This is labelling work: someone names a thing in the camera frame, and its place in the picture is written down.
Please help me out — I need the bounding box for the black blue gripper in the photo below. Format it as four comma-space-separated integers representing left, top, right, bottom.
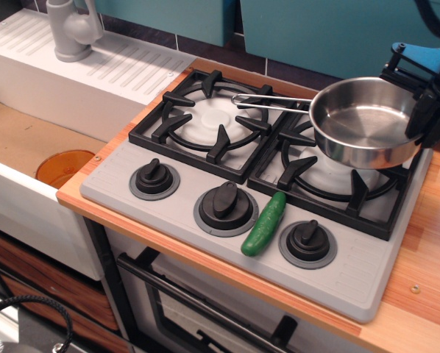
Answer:
380, 43, 440, 149

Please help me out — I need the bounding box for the stainless steel saucepan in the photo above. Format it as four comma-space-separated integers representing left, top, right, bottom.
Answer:
231, 77, 422, 169

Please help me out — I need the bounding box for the black right stove knob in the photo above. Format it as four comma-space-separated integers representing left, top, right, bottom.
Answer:
279, 220, 338, 270

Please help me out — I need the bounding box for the black stove knob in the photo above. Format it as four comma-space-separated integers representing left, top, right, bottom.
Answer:
279, 220, 338, 270
194, 181, 259, 238
129, 158, 180, 202

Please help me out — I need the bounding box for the green toy pickle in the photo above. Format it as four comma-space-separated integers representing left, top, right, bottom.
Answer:
241, 192, 286, 257

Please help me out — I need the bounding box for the black middle stove knob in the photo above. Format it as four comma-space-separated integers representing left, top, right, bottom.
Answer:
194, 181, 259, 238

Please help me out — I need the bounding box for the grey toy stove top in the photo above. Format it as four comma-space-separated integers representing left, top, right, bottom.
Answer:
80, 70, 432, 322

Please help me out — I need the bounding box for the black left stove knob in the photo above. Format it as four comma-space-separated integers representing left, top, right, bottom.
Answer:
129, 158, 180, 202

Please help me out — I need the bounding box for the black right burner grate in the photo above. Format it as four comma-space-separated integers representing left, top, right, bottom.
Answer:
247, 108, 432, 240

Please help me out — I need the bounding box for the black burner grate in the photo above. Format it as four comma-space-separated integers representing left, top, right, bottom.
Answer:
129, 70, 291, 184
247, 108, 432, 240

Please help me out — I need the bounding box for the white left burner disc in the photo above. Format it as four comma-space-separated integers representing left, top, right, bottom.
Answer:
177, 98, 261, 146

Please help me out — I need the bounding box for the black left burner grate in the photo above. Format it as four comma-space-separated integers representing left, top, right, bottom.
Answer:
129, 70, 291, 184

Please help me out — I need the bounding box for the grey toy faucet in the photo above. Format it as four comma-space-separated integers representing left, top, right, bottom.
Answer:
46, 0, 104, 63

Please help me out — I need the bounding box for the orange plastic plate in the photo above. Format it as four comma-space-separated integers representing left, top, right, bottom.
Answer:
35, 150, 95, 189

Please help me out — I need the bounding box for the white toy sink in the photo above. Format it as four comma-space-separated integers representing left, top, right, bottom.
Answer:
0, 10, 194, 280

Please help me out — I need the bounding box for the wood grain drawer front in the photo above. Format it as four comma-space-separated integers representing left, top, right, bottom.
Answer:
0, 231, 130, 352

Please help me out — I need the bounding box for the oven door with black handle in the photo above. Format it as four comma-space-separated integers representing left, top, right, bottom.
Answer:
116, 248, 365, 352

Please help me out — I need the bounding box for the black braided cable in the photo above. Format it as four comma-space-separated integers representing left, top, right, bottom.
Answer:
0, 294, 74, 353

